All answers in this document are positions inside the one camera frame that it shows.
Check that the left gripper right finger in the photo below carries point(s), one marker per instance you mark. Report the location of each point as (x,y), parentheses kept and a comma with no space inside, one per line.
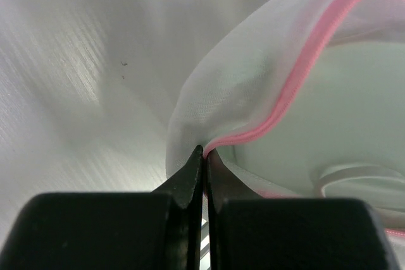
(248,231)

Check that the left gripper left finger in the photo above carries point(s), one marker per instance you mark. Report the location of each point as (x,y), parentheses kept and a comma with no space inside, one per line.
(112,230)

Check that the mint green bra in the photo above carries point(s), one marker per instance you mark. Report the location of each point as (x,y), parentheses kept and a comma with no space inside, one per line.
(349,111)

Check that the white mesh laundry bag pink zipper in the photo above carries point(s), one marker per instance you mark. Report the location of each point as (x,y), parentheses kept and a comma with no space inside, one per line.
(244,86)

